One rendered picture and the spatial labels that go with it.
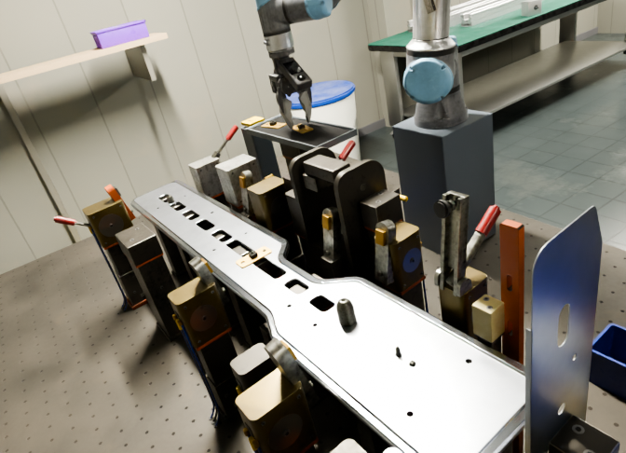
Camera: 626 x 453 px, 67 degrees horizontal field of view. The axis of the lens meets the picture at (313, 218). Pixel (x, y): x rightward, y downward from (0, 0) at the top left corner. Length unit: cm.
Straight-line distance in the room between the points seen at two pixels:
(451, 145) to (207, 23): 283
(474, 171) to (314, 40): 305
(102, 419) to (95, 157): 263
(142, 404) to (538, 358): 105
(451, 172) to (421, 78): 30
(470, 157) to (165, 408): 105
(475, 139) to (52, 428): 134
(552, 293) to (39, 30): 347
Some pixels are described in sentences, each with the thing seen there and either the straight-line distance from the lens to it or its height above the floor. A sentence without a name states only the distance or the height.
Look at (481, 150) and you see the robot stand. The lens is 146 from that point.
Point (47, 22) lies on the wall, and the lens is 367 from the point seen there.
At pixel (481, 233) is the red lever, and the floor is 112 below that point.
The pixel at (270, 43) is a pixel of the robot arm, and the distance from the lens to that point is 134.
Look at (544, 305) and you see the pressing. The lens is 46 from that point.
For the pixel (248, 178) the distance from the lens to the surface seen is 132.
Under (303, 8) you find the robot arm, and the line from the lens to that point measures 129.
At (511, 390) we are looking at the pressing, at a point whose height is 100.
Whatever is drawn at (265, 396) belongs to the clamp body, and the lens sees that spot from 74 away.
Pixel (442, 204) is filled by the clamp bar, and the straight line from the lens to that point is 74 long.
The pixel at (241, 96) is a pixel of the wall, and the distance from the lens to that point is 403.
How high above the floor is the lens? 157
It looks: 28 degrees down
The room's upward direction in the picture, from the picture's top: 13 degrees counter-clockwise
